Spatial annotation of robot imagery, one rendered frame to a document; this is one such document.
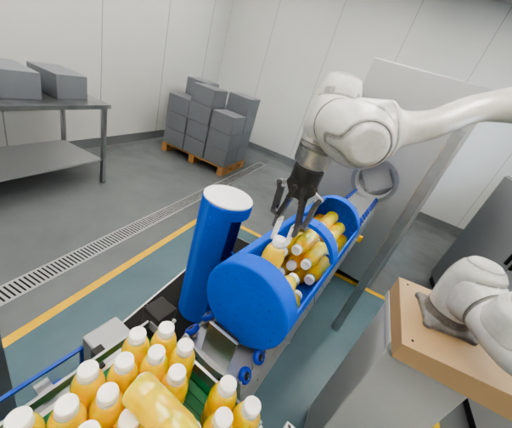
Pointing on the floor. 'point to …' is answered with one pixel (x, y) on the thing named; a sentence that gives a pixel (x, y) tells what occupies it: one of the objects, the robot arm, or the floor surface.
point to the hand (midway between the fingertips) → (283, 232)
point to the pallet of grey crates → (210, 124)
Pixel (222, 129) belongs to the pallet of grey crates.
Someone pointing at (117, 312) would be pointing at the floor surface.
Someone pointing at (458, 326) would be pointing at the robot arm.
